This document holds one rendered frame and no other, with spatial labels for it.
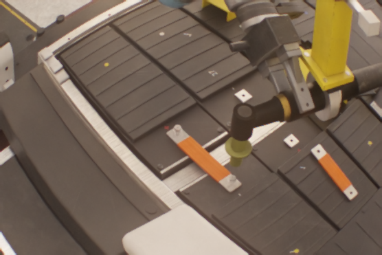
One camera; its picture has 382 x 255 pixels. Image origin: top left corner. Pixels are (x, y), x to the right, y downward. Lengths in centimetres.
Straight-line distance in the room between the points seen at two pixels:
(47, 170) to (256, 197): 36
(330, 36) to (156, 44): 48
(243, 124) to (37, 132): 34
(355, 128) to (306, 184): 19
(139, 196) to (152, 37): 45
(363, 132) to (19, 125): 68
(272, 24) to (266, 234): 33
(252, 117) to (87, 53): 43
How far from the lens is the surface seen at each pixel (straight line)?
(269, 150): 128
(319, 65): 112
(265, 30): 112
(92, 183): 108
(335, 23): 103
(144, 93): 133
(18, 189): 122
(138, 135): 127
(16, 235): 116
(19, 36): 258
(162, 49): 141
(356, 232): 118
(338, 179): 125
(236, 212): 118
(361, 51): 152
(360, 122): 136
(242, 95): 135
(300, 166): 126
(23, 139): 114
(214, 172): 123
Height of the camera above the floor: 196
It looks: 48 degrees down
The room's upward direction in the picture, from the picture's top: 6 degrees clockwise
